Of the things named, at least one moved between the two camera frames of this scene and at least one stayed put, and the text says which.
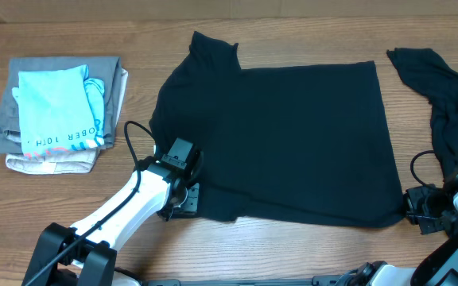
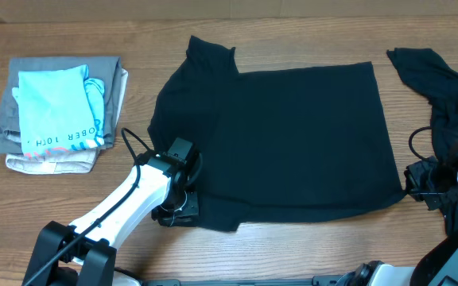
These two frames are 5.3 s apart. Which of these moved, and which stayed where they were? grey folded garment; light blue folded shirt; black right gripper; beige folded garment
Moved: black right gripper
Stayed: beige folded garment; grey folded garment; light blue folded shirt
